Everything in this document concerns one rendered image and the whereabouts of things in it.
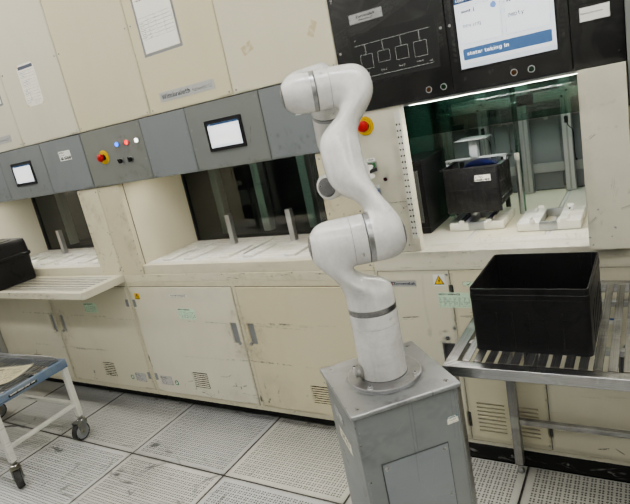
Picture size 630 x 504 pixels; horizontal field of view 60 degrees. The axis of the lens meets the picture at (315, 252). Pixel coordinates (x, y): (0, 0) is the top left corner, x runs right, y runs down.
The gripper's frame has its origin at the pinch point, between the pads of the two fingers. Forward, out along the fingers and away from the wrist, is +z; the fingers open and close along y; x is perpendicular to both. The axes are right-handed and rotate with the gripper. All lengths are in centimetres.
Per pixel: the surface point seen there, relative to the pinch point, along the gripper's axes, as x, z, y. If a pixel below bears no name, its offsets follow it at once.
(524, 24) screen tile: 36, 3, 57
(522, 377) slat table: -46, -60, 59
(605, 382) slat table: -45, -60, 77
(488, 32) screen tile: 36, 2, 46
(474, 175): -11.7, 28.0, 29.6
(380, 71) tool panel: 32.0, 2.5, 9.5
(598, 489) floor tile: -120, -3, 67
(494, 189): -17.8, 28.0, 36.4
